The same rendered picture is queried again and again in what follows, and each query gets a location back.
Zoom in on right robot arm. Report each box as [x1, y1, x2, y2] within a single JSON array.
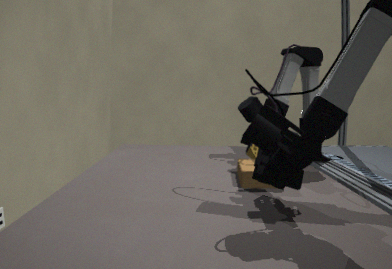
[[238, 46, 331, 162]]

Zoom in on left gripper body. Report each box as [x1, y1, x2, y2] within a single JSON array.
[[252, 149, 304, 190]]

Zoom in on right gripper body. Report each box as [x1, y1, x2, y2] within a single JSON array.
[[240, 137, 253, 154]]

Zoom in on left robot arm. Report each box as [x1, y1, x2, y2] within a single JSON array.
[[242, 0, 392, 174]]

